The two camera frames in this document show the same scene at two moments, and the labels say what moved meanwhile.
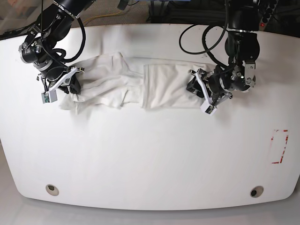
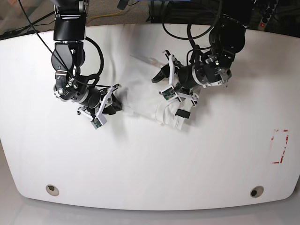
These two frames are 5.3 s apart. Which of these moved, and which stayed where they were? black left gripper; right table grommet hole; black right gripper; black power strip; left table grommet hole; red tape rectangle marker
Moved: black left gripper; black right gripper
Stayed: left table grommet hole; black power strip; red tape rectangle marker; right table grommet hole
